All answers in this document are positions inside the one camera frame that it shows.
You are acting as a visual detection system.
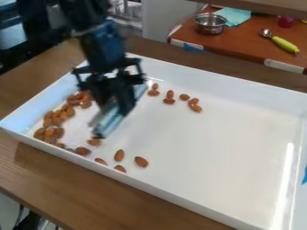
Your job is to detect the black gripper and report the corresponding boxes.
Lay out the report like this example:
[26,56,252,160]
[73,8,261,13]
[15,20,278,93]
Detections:
[70,57,146,119]

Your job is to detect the grey blue sweeping tool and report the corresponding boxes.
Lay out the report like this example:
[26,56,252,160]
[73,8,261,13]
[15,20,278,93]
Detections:
[87,84,150,139]

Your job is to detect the pile of brown bits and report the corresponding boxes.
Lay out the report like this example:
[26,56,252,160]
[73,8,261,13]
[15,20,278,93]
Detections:
[32,89,96,149]
[145,82,205,113]
[63,137,150,174]

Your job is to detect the white tray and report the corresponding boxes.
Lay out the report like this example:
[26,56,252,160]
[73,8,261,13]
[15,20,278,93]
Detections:
[0,53,307,230]

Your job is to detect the silver pot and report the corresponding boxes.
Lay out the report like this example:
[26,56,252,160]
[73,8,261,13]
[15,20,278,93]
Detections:
[193,12,230,36]

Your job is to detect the brown table with white corners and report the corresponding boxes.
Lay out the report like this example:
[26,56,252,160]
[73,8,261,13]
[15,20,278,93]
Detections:
[166,4,307,75]

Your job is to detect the teal cloth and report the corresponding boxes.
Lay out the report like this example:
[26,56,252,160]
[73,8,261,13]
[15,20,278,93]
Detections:
[211,6,253,28]

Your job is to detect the red toy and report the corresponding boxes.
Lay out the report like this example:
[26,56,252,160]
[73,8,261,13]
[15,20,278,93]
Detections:
[276,15,295,29]

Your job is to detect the spoon with yellow-green handle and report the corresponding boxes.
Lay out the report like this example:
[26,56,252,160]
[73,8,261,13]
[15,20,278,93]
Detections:
[258,28,302,56]

